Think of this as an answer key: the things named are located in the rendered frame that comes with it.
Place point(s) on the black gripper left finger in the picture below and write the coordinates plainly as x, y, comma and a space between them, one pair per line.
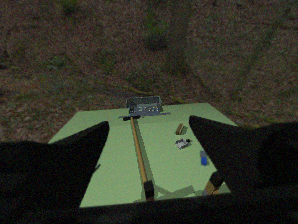
63, 169

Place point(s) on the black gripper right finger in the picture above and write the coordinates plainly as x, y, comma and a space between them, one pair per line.
241, 156

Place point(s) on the blue-handled knife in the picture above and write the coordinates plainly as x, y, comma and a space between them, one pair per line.
204, 158

